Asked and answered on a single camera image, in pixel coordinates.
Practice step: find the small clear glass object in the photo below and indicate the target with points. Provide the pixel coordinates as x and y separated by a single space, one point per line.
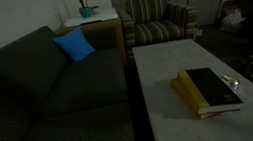
231 82

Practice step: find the white plastic bag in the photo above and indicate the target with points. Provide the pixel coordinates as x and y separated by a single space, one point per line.
232 21

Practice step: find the black book yellow spine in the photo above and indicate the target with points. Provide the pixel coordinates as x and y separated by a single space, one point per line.
213 86

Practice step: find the yellow reddish book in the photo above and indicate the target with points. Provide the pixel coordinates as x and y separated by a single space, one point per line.
178 88

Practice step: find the striped armchair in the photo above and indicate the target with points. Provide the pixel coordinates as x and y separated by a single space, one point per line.
157 30

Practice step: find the wooden side table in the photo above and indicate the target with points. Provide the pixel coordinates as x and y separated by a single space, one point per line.
107 33

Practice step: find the small white pot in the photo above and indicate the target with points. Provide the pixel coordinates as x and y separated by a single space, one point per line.
95 9

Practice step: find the teal plant pot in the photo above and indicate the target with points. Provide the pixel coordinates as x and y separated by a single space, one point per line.
85 12

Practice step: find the blue cushion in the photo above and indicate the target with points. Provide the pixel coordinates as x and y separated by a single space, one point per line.
74 46

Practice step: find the dark grey sofa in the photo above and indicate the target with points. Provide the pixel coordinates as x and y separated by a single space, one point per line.
52 91

